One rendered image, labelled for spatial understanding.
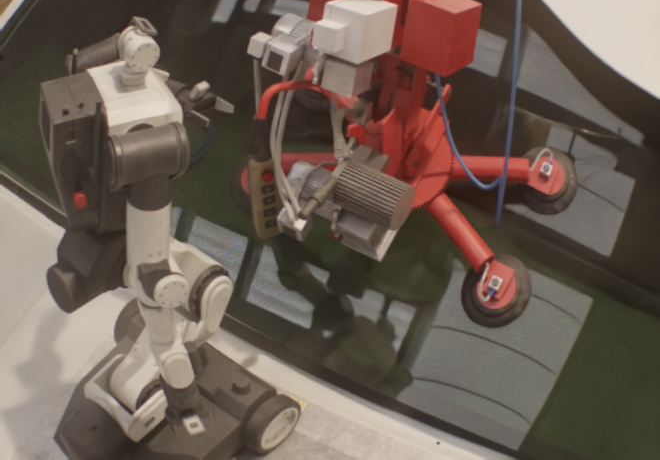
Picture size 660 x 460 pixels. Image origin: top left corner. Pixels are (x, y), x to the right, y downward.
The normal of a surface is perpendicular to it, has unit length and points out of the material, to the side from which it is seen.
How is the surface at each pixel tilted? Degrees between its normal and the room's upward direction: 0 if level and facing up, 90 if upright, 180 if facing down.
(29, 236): 51
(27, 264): 55
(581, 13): 21
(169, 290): 84
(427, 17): 73
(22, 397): 10
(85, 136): 84
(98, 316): 5
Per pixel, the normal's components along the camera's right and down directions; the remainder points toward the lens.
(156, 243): 0.47, 0.56
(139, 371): -0.14, -0.56
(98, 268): 0.79, 0.44
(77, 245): -0.32, -0.30
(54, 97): 0.14, -0.81
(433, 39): -0.54, 0.39
